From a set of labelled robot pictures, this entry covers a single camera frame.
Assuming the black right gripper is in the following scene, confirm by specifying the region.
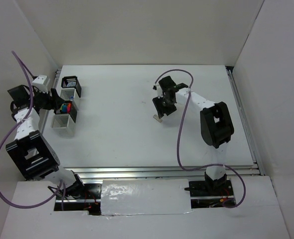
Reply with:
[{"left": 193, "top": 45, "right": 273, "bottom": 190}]
[{"left": 152, "top": 94, "right": 177, "bottom": 119}]

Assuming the white eraser block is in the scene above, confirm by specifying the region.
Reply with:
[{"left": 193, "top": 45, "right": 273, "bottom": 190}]
[{"left": 153, "top": 115, "right": 162, "bottom": 122}]

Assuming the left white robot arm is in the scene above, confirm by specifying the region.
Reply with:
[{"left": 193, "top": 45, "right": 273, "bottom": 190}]
[{"left": 5, "top": 85, "right": 86, "bottom": 199}]

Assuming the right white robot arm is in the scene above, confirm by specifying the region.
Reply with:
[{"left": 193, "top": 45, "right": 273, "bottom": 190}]
[{"left": 152, "top": 76, "right": 234, "bottom": 195}]

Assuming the far white mesh container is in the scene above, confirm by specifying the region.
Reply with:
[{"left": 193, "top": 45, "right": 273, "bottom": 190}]
[{"left": 60, "top": 88, "right": 80, "bottom": 106}]

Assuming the white mesh container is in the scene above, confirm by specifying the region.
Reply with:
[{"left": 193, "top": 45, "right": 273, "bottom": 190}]
[
  {"left": 60, "top": 88, "right": 80, "bottom": 106},
  {"left": 51, "top": 114, "right": 75, "bottom": 137}
]

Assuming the near black mesh container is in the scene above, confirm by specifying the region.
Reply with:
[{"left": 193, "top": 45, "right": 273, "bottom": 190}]
[{"left": 54, "top": 101, "right": 78, "bottom": 122}]

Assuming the black mesh container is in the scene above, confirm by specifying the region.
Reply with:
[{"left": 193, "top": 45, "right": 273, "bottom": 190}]
[
  {"left": 54, "top": 101, "right": 78, "bottom": 122},
  {"left": 61, "top": 76, "right": 82, "bottom": 97}
]

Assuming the near white mesh container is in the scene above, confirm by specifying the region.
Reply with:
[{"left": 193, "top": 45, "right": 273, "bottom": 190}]
[{"left": 51, "top": 114, "right": 75, "bottom": 137}]

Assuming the far black mesh container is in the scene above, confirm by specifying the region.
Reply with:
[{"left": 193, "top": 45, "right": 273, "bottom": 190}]
[{"left": 61, "top": 76, "right": 82, "bottom": 97}]

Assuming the white foil cover plate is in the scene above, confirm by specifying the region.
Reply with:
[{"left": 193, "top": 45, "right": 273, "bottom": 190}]
[{"left": 101, "top": 179, "right": 192, "bottom": 216}]

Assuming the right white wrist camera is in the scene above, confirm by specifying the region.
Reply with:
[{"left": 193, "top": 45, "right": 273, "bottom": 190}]
[{"left": 152, "top": 84, "right": 163, "bottom": 98}]

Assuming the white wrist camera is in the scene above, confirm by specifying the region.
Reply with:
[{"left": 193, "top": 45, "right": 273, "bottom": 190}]
[
  {"left": 31, "top": 75, "right": 50, "bottom": 94},
  {"left": 152, "top": 84, "right": 163, "bottom": 98}
]

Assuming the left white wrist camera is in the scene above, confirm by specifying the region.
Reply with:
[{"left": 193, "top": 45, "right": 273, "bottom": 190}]
[{"left": 31, "top": 75, "right": 50, "bottom": 94}]

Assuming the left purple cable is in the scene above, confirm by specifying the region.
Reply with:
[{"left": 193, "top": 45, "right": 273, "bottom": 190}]
[{"left": 0, "top": 51, "right": 67, "bottom": 212}]

